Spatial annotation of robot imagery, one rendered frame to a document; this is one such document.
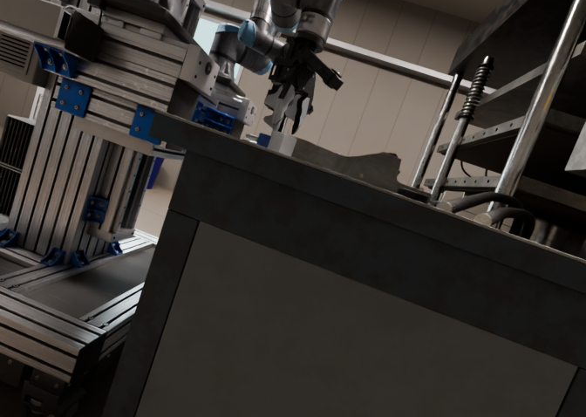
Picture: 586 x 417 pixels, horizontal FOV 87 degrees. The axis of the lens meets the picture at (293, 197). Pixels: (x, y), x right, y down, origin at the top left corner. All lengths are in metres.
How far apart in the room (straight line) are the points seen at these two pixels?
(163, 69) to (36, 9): 0.27
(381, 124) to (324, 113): 0.70
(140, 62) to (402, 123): 3.46
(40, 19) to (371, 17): 3.83
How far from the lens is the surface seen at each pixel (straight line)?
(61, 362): 0.98
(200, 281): 0.48
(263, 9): 1.23
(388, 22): 4.40
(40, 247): 1.37
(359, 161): 1.03
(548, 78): 1.40
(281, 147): 0.70
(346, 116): 3.99
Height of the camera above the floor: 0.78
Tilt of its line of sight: 5 degrees down
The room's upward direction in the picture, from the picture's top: 20 degrees clockwise
